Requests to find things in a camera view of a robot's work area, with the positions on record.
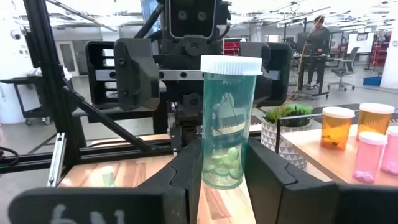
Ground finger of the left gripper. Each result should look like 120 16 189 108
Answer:
238 41 264 57
113 37 162 113

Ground grey door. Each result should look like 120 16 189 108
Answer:
55 40 78 77

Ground green plant in patterned pot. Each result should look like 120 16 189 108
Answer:
260 103 313 170

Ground blue storage bin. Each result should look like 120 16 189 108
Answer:
363 76 382 87

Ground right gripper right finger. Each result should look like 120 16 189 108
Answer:
244 138 343 224

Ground wooden shelf black metal legs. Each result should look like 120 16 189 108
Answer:
275 107 398 187

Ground silver aluminium strut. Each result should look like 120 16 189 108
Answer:
46 132 67 187

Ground red parts rack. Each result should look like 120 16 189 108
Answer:
369 42 388 68
222 39 242 57

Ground office chair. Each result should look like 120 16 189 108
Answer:
328 46 361 93

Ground person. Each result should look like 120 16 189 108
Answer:
303 15 332 91

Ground pink pill bottle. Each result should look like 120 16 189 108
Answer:
353 131 389 184
379 125 398 175

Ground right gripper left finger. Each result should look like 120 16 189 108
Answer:
136 138 203 224

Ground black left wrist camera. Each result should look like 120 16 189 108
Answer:
169 0 218 40

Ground black utility cart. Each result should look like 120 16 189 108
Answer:
0 67 75 127

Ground white display board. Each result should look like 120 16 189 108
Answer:
346 32 376 54

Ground large orange pill bottle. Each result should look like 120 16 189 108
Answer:
320 106 356 151
356 102 396 139

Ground black aluminium rig frame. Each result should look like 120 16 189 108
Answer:
0 0 203 187

